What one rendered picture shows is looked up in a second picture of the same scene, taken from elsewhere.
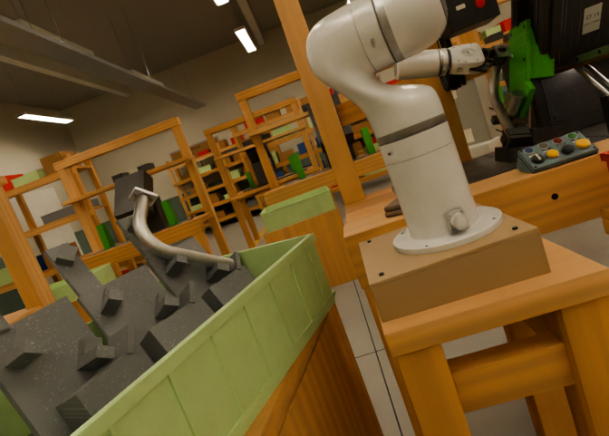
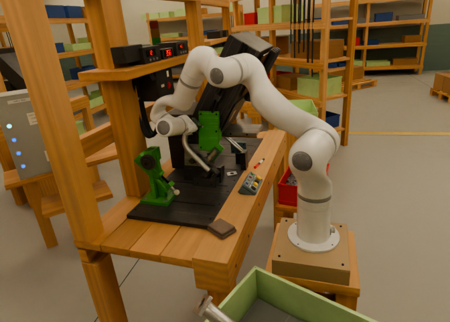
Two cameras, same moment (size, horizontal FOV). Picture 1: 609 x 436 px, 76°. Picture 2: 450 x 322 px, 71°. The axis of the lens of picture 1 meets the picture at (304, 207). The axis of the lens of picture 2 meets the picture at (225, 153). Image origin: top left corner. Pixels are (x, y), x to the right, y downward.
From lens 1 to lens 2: 125 cm
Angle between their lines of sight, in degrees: 76
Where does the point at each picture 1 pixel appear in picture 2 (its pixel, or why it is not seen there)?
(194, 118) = not seen: outside the picture
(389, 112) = (329, 188)
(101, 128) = not seen: outside the picture
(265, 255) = (232, 301)
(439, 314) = (355, 270)
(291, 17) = (47, 54)
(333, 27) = (327, 149)
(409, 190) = (325, 221)
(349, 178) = (94, 215)
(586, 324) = not seen: hidden behind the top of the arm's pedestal
